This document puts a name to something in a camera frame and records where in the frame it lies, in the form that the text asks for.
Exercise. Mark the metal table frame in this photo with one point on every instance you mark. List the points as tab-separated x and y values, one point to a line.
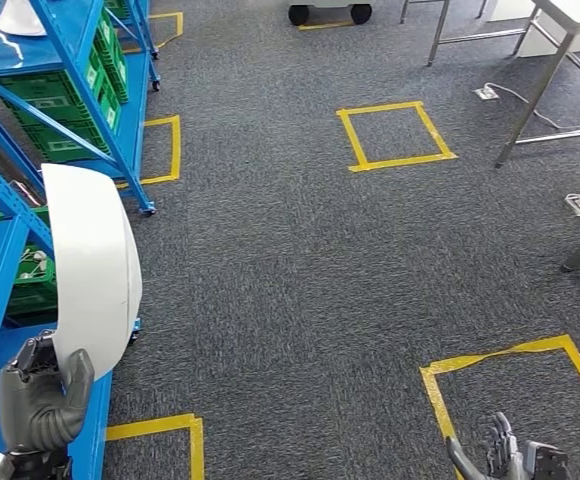
437	33

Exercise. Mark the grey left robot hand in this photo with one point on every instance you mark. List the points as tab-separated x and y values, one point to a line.
35	411

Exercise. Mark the grey wheeled mobile robot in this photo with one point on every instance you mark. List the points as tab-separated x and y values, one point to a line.
299	14

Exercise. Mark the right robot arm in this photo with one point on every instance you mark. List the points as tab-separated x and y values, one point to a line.
545	464

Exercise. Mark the green plastic crate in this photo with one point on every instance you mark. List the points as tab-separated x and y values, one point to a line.
65	142
40	93
30	301
103	32
30	272
119	73

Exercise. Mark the white curved plastic part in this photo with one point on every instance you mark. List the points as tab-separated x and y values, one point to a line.
20	20
95	265

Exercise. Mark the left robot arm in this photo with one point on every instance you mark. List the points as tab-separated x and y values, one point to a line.
40	467

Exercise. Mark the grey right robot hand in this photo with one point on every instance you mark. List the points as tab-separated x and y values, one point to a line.
500	457

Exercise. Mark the white table with metal legs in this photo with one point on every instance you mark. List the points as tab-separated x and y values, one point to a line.
545	73

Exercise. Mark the yellow floor tape square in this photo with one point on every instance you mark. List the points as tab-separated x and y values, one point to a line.
175	146
179	23
435	391
395	161

